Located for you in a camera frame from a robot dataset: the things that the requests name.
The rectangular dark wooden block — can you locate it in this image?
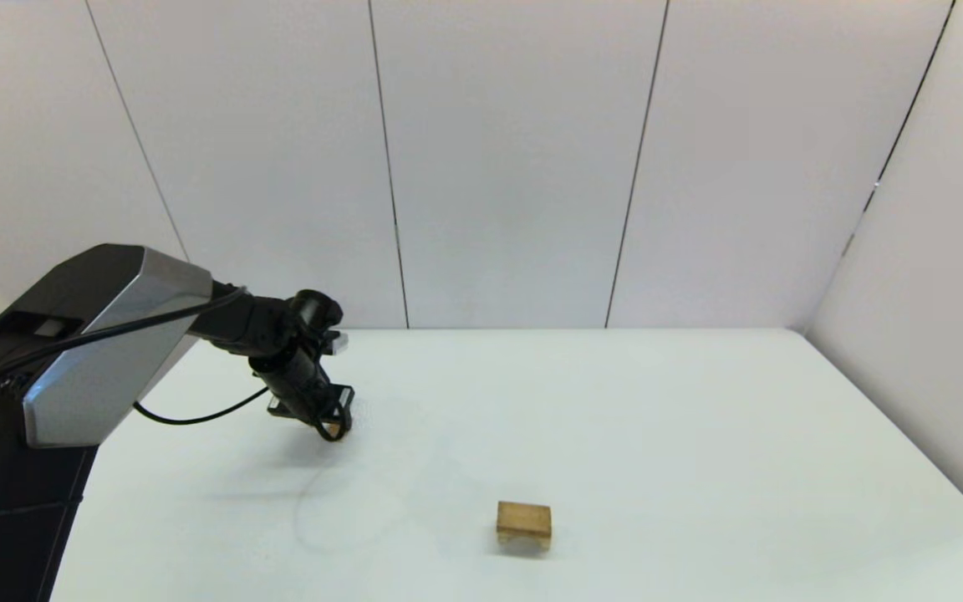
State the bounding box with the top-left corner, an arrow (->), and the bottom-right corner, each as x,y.
497,501 -> 553,538

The arched light wooden block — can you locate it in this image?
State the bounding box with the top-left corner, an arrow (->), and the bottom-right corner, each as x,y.
498,532 -> 551,554

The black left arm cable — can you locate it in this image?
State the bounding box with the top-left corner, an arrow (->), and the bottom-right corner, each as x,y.
0,288 -> 349,503

